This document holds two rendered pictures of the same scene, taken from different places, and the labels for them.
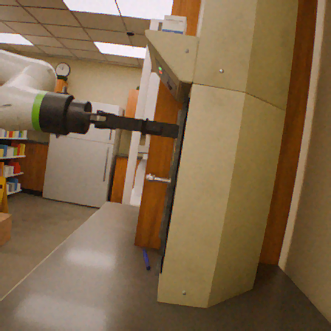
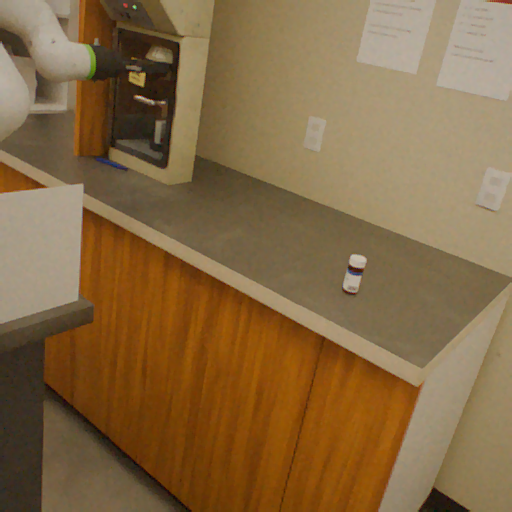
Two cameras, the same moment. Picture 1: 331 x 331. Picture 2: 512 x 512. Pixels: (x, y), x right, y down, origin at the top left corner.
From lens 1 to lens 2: 1.35 m
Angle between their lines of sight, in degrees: 57
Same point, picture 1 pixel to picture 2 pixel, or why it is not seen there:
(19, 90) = (74, 48)
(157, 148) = not seen: hidden behind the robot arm
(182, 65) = (179, 22)
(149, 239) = (90, 148)
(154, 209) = (91, 120)
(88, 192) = not seen: outside the picture
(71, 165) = not seen: outside the picture
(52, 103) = (103, 59)
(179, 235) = (178, 138)
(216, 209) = (195, 117)
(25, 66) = (42, 12)
